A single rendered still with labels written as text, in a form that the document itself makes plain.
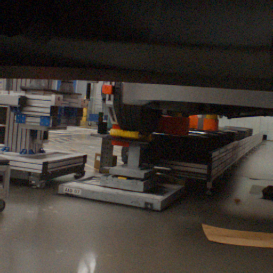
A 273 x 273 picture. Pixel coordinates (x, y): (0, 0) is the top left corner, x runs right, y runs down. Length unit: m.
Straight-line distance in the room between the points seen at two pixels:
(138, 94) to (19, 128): 1.71
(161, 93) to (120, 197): 1.06
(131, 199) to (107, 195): 0.20
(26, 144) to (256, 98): 2.27
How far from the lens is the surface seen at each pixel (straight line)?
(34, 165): 3.59
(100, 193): 3.30
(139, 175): 3.42
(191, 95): 2.41
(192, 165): 4.01
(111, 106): 3.42
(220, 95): 2.37
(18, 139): 4.01
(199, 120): 5.84
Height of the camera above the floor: 0.73
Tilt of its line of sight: 3 degrees down
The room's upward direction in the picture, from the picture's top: 5 degrees clockwise
